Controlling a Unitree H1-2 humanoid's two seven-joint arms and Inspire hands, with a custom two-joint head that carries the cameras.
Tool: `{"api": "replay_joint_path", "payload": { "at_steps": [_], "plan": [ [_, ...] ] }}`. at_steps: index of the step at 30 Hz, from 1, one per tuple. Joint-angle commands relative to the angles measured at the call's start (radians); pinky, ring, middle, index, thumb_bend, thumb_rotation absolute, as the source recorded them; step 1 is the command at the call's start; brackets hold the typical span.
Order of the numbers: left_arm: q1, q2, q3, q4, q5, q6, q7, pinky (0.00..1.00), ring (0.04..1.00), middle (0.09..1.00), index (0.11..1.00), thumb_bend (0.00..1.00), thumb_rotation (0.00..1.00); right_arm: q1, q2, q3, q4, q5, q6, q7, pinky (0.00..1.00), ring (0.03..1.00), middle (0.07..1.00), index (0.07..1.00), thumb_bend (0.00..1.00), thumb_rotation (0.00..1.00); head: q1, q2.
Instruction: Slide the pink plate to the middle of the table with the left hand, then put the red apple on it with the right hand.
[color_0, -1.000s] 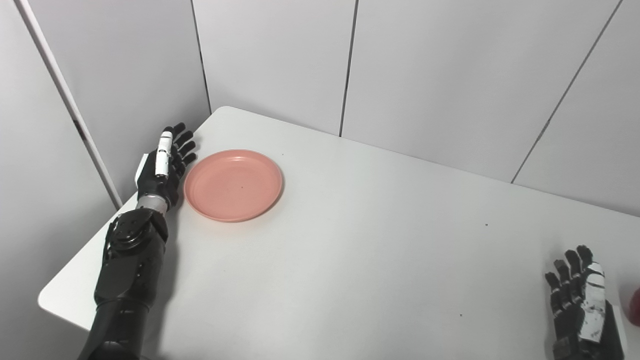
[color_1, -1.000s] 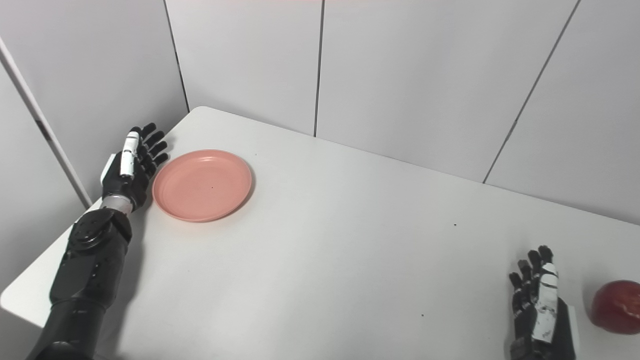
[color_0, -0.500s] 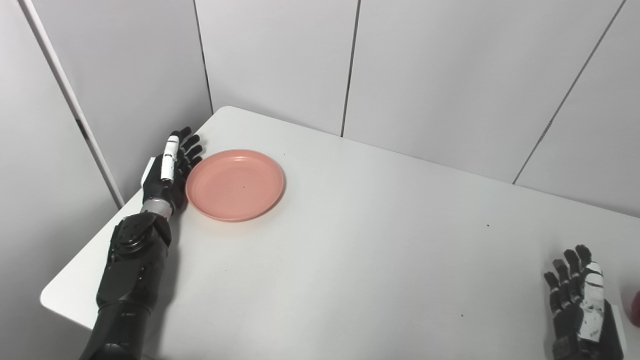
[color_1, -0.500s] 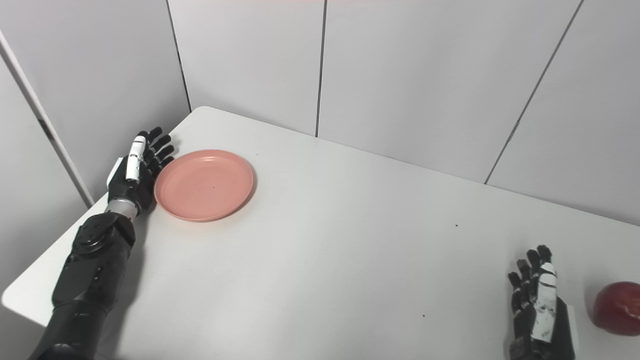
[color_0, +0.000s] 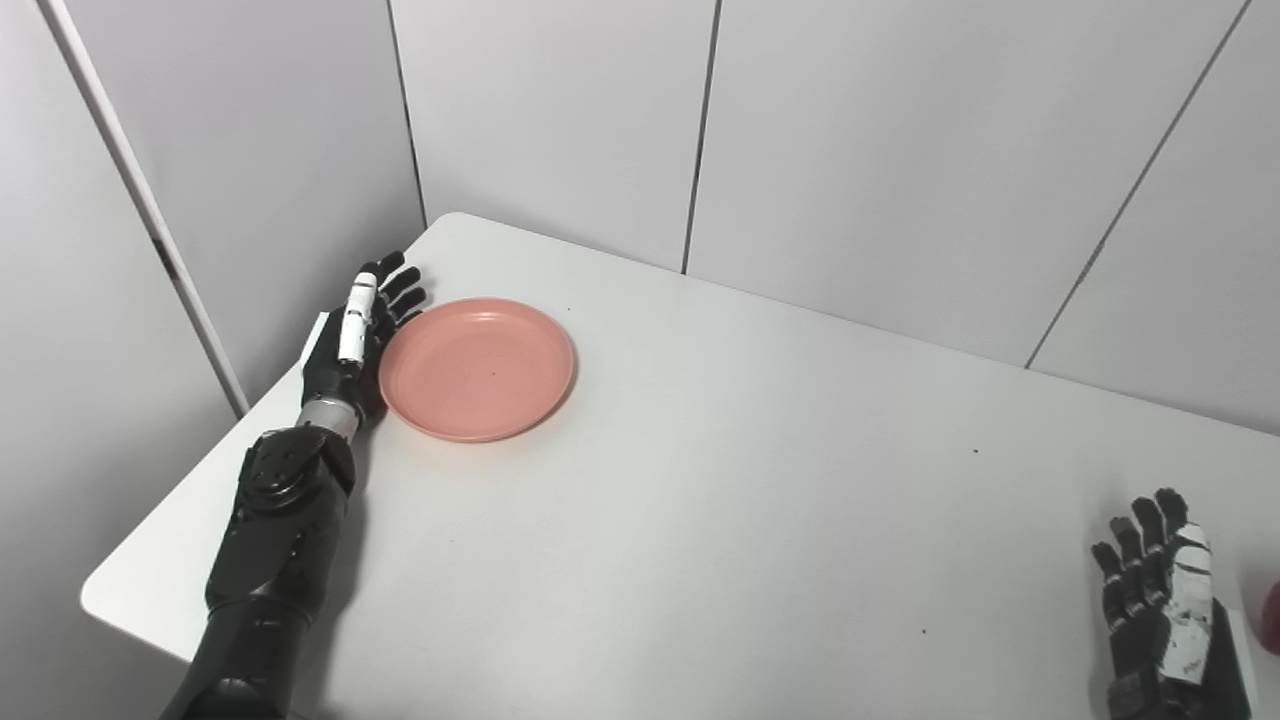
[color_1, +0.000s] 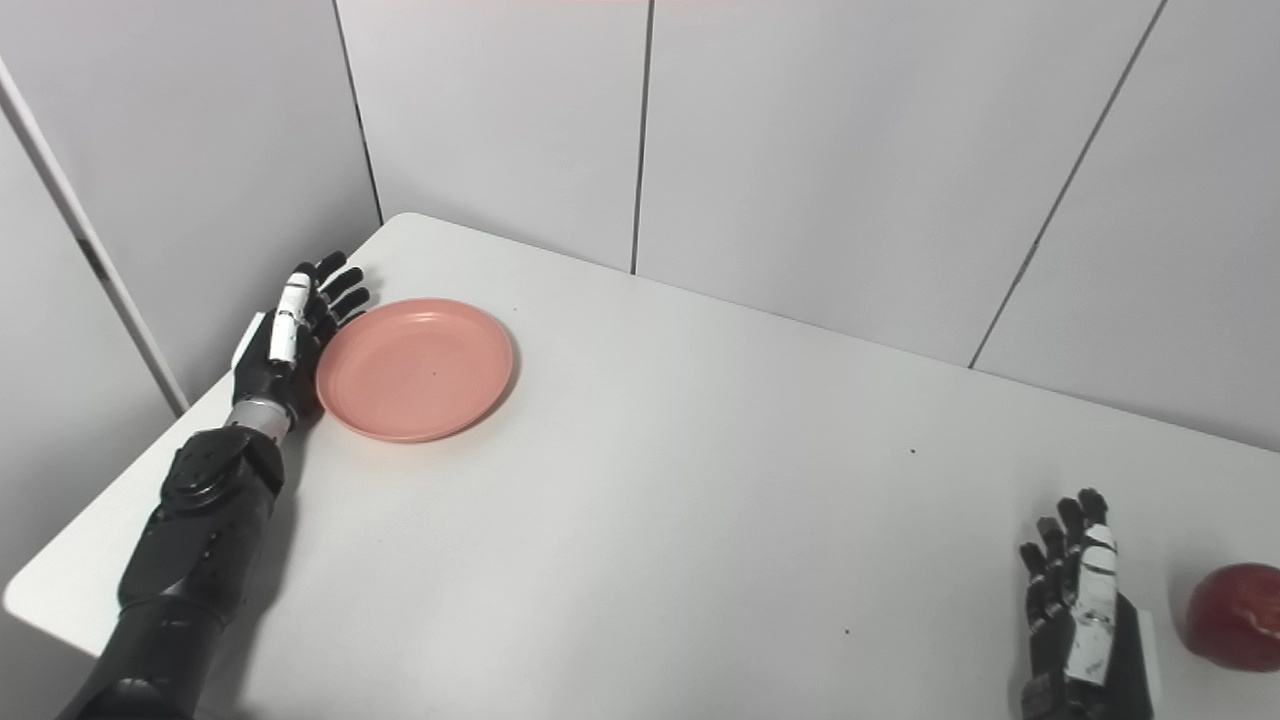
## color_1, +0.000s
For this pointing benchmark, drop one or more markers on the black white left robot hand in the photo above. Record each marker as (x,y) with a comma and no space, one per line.
(275,375)

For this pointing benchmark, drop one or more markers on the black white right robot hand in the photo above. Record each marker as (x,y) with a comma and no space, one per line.
(1090,660)

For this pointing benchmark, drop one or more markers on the pink round plate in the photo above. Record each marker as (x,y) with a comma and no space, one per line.
(415,370)

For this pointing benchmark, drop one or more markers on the red apple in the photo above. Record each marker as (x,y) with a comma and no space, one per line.
(1235,615)

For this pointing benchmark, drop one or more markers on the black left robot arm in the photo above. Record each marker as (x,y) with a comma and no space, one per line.
(190,550)

